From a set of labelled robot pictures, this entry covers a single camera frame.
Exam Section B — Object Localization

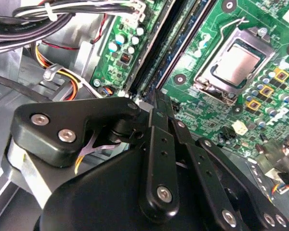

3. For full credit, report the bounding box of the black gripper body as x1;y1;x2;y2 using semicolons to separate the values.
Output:
33;147;226;231

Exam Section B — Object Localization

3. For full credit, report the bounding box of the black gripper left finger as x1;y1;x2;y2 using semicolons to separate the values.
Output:
1;89;180;218

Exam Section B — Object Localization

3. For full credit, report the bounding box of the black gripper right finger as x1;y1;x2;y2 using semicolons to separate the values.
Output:
164;92;289;231

